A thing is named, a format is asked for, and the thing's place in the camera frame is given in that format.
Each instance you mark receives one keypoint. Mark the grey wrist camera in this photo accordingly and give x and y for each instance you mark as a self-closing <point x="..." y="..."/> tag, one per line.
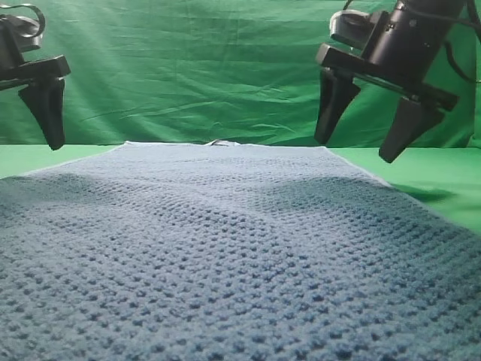
<point x="351" y="27"/>
<point x="25" y="32"/>

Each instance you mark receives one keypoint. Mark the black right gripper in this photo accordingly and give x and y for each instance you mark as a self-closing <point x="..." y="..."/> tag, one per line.
<point x="402" y="46"/>

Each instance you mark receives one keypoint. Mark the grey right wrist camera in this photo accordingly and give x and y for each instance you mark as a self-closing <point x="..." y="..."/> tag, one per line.
<point x="351" y="27"/>

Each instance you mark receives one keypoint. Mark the blue waffle-weave towel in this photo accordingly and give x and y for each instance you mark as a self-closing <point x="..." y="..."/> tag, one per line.
<point x="239" y="252"/>

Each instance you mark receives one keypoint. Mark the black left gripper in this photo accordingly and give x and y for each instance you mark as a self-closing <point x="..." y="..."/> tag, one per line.
<point x="44" y="97"/>

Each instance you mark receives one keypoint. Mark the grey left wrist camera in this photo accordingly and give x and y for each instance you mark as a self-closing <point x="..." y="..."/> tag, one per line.
<point x="25" y="32"/>

